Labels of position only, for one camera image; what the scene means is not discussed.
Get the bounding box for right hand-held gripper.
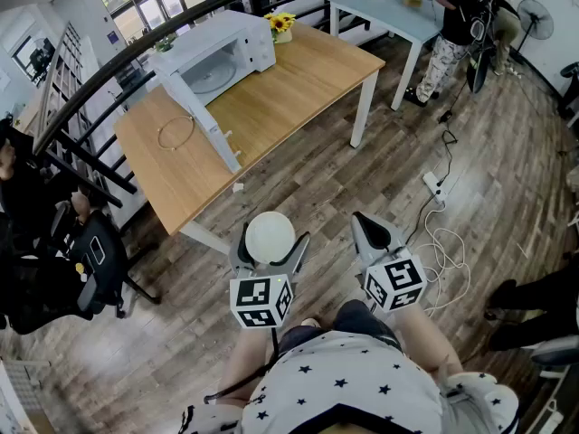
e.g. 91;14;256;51
351;212;428;314

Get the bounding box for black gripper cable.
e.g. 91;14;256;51
203;326;280;405

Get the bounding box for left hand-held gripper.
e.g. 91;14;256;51
228;222;312;329

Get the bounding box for sunflower pot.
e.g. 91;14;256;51
263;12;298;44

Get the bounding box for person's left forearm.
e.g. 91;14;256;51
216;325;281;406

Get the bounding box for person's dark shorts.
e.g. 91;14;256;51
278;298;403;352

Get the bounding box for wooden table with white legs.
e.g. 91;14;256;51
112;20;386;255

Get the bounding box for white cable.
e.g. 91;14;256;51
406;201;472;318

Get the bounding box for white power strip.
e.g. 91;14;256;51
422;171;449;205

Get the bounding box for person's right forearm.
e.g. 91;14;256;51
397;307;465;379

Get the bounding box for black office chair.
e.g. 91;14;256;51
0;196;162;336

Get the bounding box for person's star print shirt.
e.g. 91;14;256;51
178;330;521;434

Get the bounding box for black metal railing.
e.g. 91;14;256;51
33;0;376;207

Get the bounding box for light blue table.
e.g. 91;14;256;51
326;0;447;111

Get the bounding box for white wire grid panel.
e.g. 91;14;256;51
0;357;51;415

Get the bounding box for black standing fan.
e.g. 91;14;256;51
515;0;555;56

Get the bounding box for white round bowl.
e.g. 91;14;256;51
244;211;298;265

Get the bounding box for black floor cable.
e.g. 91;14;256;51
404;83;459;248

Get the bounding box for white microwave oven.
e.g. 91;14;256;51
147;9;278;175

